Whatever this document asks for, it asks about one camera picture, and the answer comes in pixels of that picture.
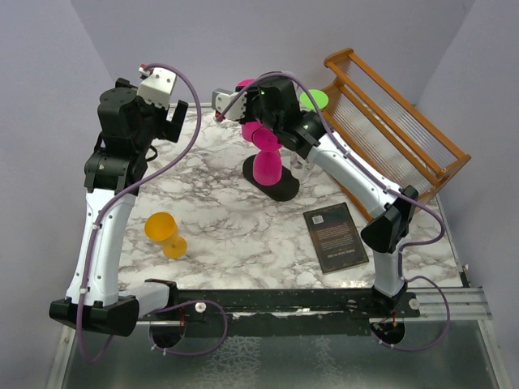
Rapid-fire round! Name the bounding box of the pink wine glass front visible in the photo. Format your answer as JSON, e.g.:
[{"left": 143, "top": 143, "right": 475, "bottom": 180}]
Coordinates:
[{"left": 235, "top": 79, "right": 262, "bottom": 142}]

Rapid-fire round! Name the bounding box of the pink wine glass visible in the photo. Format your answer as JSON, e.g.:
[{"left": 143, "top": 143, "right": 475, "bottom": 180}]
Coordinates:
[
  {"left": 235, "top": 79, "right": 262, "bottom": 142},
  {"left": 252, "top": 127, "right": 282, "bottom": 186}
]

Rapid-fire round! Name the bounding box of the green plastic wine glass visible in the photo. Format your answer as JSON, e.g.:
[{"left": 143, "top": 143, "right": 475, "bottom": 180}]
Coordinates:
[{"left": 299, "top": 89, "right": 329, "bottom": 110}]

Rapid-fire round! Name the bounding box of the orange plastic wine glass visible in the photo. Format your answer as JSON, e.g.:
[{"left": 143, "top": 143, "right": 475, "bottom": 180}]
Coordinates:
[{"left": 144, "top": 212, "right": 187, "bottom": 259}]

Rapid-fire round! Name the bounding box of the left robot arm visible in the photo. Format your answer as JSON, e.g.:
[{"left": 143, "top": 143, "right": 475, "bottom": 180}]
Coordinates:
[{"left": 49, "top": 75, "right": 188, "bottom": 336}]

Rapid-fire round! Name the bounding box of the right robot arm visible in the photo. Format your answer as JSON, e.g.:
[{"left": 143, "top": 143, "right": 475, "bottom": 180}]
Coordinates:
[{"left": 239, "top": 73, "right": 418, "bottom": 317}]

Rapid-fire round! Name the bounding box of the metal wine glass rack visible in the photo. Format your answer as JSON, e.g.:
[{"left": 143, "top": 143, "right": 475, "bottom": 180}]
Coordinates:
[{"left": 242, "top": 155, "right": 300, "bottom": 202}]

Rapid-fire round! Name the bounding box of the wooden dish rack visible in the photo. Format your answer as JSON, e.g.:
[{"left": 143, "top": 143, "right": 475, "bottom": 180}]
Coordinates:
[{"left": 323, "top": 49, "right": 470, "bottom": 203}]

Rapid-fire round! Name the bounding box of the black book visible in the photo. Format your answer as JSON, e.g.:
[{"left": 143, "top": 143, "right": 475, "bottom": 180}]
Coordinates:
[{"left": 303, "top": 203, "right": 369, "bottom": 274}]

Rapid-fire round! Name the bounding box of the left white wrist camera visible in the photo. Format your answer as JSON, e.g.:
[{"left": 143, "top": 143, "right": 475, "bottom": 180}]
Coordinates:
[{"left": 137, "top": 64, "right": 177, "bottom": 110}]

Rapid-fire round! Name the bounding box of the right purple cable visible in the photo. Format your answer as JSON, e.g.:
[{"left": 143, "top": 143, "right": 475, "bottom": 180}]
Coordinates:
[{"left": 214, "top": 71, "right": 452, "bottom": 353}]

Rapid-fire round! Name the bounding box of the black mounting rail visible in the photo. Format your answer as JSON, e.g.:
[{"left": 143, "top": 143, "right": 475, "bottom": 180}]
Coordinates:
[{"left": 139, "top": 288, "right": 420, "bottom": 338}]

